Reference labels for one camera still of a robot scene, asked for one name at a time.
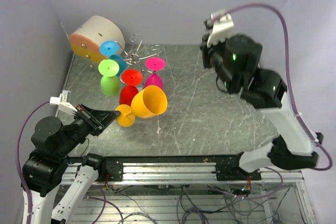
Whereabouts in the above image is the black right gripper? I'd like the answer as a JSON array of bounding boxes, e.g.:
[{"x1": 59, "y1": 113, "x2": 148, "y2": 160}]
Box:
[{"x1": 198, "y1": 31, "x2": 237, "y2": 92}]

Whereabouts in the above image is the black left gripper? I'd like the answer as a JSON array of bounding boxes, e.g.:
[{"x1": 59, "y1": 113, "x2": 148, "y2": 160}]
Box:
[{"x1": 55, "y1": 101, "x2": 120, "y2": 157}]

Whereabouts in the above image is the orange plastic wine glass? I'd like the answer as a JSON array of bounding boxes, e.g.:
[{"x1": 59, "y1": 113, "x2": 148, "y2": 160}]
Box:
[{"x1": 116, "y1": 85, "x2": 168, "y2": 127}]

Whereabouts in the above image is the red plastic wine glass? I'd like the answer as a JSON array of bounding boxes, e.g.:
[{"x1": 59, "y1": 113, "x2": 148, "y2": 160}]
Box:
[{"x1": 119, "y1": 69, "x2": 143, "y2": 106}]

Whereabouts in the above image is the pink plastic wine glass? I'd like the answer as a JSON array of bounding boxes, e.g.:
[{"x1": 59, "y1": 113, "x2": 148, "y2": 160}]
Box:
[{"x1": 145, "y1": 57, "x2": 165, "y2": 90}]

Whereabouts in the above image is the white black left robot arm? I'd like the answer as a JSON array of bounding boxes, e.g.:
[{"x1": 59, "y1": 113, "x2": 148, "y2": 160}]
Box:
[{"x1": 17, "y1": 100, "x2": 121, "y2": 223}]

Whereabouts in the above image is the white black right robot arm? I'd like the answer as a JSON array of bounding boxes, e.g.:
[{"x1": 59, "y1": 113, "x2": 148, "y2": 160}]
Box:
[{"x1": 200, "y1": 34, "x2": 319, "y2": 180}]

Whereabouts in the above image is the green plastic wine glass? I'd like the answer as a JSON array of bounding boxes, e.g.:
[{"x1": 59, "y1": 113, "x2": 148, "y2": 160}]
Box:
[{"x1": 98, "y1": 59, "x2": 120, "y2": 96}]

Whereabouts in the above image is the blue plastic wine glass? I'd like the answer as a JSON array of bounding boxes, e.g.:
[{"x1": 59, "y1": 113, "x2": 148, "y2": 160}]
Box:
[{"x1": 98, "y1": 40, "x2": 128, "y2": 77}]

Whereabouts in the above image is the beige round box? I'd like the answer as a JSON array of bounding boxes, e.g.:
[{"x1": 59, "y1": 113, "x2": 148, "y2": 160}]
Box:
[{"x1": 69, "y1": 15, "x2": 125, "y2": 63}]

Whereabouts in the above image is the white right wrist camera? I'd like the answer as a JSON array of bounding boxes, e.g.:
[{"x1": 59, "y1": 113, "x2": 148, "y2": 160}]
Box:
[{"x1": 205, "y1": 9, "x2": 234, "y2": 48}]

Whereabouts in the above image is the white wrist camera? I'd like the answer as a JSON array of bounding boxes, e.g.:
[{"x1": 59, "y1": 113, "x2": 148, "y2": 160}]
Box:
[
  {"x1": 205, "y1": 9, "x2": 234, "y2": 48},
  {"x1": 49, "y1": 90, "x2": 77, "y2": 116}
]

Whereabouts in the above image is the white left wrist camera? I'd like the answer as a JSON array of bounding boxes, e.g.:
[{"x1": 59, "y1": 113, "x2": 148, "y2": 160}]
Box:
[{"x1": 49, "y1": 90, "x2": 77, "y2": 116}]

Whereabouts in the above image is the chrome wire glass rack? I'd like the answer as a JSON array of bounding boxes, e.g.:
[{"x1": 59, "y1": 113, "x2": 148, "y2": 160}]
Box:
[{"x1": 119, "y1": 34, "x2": 163, "y2": 87}]

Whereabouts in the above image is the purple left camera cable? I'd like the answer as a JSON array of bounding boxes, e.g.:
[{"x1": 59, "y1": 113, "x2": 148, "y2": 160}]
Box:
[{"x1": 15, "y1": 100, "x2": 53, "y2": 224}]

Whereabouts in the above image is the aluminium mounting rail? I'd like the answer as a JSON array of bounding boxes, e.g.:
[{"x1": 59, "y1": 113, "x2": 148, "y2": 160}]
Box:
[{"x1": 60, "y1": 156, "x2": 304, "y2": 186}]

